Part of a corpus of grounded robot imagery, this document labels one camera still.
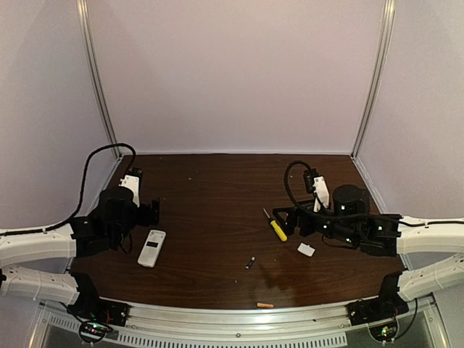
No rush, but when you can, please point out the yellow handled screwdriver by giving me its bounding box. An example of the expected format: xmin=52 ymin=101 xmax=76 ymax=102
xmin=262 ymin=208 xmax=288 ymax=242

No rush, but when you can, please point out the white red remote control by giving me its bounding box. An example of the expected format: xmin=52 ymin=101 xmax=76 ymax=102
xmin=137 ymin=230 xmax=166 ymax=268

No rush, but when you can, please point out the white battery cover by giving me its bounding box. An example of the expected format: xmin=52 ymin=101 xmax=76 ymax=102
xmin=297 ymin=243 xmax=315 ymax=257

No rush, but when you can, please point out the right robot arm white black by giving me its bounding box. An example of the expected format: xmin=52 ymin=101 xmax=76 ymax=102
xmin=283 ymin=182 xmax=463 ymax=302

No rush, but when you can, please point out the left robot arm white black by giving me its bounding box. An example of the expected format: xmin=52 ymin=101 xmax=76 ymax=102
xmin=1 ymin=187 xmax=160 ymax=306

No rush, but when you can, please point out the black orange battery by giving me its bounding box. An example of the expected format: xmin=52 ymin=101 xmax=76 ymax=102
xmin=245 ymin=257 xmax=255 ymax=270

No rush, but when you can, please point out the right black braided cable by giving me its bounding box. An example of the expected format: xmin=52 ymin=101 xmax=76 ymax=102
xmin=283 ymin=160 xmax=464 ymax=228

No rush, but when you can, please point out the black braided cable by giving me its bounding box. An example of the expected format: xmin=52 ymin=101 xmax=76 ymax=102
xmin=283 ymin=160 xmax=464 ymax=228
xmin=0 ymin=143 xmax=137 ymax=235

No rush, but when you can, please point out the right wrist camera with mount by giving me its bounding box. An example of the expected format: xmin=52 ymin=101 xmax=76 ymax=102
xmin=303 ymin=169 xmax=330 ymax=212

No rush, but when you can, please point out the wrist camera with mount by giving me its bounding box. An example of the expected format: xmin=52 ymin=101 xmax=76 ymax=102
xmin=119 ymin=167 xmax=143 ymax=207
xmin=303 ymin=169 xmax=330 ymax=212

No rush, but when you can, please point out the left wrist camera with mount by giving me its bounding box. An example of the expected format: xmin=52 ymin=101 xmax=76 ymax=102
xmin=119 ymin=167 xmax=143 ymax=207

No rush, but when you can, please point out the left black braided cable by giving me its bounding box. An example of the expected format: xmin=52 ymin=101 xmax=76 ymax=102
xmin=0 ymin=143 xmax=137 ymax=235

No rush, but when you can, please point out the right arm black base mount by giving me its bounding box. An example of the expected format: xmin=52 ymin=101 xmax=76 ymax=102
xmin=346 ymin=296 xmax=409 ymax=345

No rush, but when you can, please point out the front aluminium rail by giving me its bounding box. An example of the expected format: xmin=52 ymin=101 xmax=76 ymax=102
xmin=26 ymin=296 xmax=451 ymax=347

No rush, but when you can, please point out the left aluminium frame post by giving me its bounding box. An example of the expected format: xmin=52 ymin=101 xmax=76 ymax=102
xmin=76 ymin=0 xmax=117 ymax=144

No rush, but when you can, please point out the aluminium frame post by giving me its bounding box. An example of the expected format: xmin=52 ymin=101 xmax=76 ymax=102
xmin=351 ymin=0 xmax=396 ymax=160
xmin=76 ymin=0 xmax=117 ymax=144

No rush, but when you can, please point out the right aluminium frame post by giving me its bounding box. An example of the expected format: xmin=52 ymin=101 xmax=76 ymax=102
xmin=351 ymin=0 xmax=396 ymax=160

